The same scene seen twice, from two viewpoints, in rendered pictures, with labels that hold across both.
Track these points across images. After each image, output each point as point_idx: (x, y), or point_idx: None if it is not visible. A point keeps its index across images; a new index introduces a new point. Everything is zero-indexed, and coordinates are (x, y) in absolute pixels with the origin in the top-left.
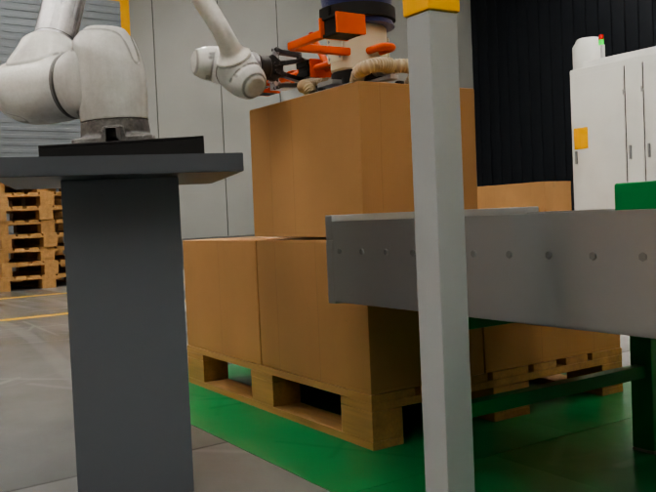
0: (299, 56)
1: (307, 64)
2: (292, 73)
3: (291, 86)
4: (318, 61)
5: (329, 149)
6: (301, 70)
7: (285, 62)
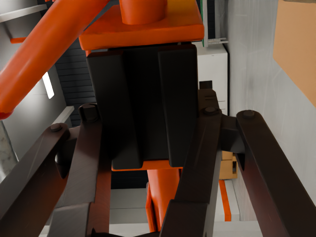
0: (64, 133)
1: (119, 51)
2: (161, 213)
3: (287, 168)
4: (110, 19)
5: None
6: (153, 136)
7: (77, 209)
